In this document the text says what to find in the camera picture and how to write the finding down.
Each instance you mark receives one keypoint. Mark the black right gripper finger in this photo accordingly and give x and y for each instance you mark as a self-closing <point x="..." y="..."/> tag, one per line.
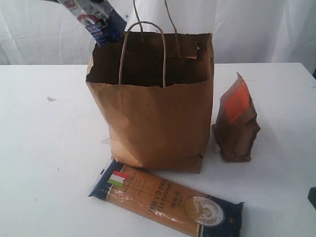
<point x="312" y="194"/>

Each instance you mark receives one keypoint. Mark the small brown coffee pouch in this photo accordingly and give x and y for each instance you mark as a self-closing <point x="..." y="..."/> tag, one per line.
<point x="236" y="126"/>

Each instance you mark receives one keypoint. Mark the spaghetti packet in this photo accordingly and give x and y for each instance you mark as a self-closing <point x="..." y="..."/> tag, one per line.
<point x="173" y="205"/>

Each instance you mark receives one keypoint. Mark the large brown paper bag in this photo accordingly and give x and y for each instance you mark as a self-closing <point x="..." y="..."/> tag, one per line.
<point x="155" y="91"/>

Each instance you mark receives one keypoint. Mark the small milk carton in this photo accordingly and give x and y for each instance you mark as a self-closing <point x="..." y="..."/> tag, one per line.
<point x="99" y="18"/>

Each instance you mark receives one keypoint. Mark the crumpled foil ball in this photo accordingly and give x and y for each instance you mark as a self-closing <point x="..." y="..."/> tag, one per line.
<point x="216" y="148"/>

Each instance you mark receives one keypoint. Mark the clear plastic scrap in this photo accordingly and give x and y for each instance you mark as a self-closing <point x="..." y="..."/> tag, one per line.
<point x="106" y="141"/>

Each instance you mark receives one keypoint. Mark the small grey table scrap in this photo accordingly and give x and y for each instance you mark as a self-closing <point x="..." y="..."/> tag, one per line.
<point x="51" y="99"/>

